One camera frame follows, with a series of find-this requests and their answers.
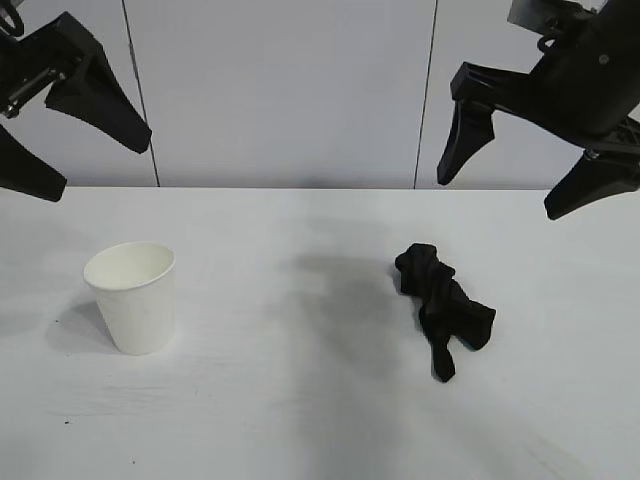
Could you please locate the black camera cable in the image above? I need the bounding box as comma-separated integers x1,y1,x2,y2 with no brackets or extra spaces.
536,29,565,52
0,0,24,37

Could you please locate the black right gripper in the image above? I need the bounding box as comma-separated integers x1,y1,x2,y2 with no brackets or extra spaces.
436,0,640,222

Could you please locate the black cloth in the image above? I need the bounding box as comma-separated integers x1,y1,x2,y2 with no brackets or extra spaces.
393,242,498,384

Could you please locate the black right camera cable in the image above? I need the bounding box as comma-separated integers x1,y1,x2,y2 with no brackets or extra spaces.
536,29,565,52

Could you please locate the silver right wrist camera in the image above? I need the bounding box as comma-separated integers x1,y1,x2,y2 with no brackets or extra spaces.
507,0,596,32

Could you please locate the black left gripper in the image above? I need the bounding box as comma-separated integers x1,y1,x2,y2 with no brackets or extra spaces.
0,11,153,203

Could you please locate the black left camera cable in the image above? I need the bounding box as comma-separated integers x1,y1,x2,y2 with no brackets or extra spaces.
0,0,24,37

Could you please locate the thin dark wall strip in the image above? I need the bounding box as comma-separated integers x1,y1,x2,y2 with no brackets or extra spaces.
414,0,439,189
122,0,161,188

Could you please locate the white paper cup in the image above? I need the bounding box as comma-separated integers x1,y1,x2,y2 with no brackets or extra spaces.
83,241,177,357

